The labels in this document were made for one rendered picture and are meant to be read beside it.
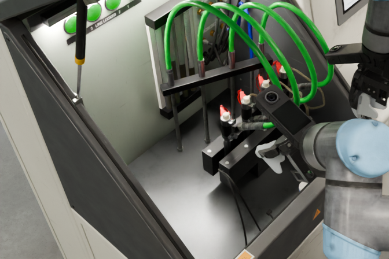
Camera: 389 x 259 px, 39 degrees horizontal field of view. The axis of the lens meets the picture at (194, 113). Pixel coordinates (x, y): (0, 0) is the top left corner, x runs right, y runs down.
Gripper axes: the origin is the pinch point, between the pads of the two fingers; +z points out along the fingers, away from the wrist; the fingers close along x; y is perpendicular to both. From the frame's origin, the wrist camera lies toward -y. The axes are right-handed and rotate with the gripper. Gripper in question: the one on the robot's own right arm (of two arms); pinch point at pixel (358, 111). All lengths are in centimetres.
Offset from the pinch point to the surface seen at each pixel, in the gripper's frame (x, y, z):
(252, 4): 3.6, -33.2, -12.7
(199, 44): -4.3, -44.3, -0.2
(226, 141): -12.6, -28.7, 19.2
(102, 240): -47, -46, 45
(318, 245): -3, -3, 55
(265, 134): -0.9, -24.6, 23.3
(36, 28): -40, -57, -20
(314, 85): 3.6, -13.8, 2.5
